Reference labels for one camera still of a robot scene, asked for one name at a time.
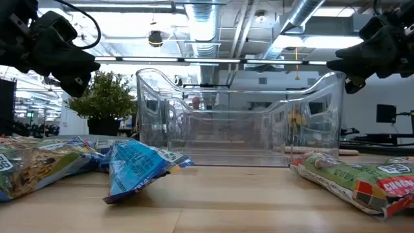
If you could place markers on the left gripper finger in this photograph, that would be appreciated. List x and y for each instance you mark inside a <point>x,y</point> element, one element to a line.
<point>64,59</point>
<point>76,85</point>

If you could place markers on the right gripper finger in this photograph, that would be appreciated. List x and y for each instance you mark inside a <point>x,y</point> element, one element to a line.
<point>352,85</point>
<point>362,61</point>

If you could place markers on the green potted plant black pot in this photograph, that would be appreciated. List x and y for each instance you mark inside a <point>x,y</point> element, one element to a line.
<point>103,97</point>

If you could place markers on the black monitor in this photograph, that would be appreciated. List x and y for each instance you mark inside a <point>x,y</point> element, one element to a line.
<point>386,113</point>

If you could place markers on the person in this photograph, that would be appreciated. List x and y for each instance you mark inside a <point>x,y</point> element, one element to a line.
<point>297,120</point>
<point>196,103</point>

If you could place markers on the black upright panel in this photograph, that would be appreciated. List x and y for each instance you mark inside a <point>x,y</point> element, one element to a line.
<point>7,106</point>

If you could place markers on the clear plastic storage bin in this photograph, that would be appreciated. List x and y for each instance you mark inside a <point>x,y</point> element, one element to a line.
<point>226,155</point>
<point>194,129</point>

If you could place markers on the long ceiling light strip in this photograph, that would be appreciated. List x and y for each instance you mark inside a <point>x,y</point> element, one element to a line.
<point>210,60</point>

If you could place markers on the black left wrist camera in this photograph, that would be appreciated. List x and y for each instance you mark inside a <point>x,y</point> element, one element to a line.
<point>59,27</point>

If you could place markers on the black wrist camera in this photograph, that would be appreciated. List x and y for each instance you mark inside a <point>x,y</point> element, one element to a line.
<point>59,27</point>
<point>372,28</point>

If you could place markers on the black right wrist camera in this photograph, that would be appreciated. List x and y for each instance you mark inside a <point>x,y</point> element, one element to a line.
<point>372,28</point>

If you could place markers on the black aluminium table frame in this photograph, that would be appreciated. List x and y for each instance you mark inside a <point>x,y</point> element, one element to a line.
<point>381,149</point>

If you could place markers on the silver slanted ceiling duct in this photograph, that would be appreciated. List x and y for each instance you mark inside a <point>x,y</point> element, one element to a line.
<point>300,13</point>

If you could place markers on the black ceiling dome camera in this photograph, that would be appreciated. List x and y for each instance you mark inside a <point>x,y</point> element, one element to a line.
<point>155,39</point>

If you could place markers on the silver round ceiling duct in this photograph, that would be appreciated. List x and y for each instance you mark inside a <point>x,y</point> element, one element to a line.
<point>203,26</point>

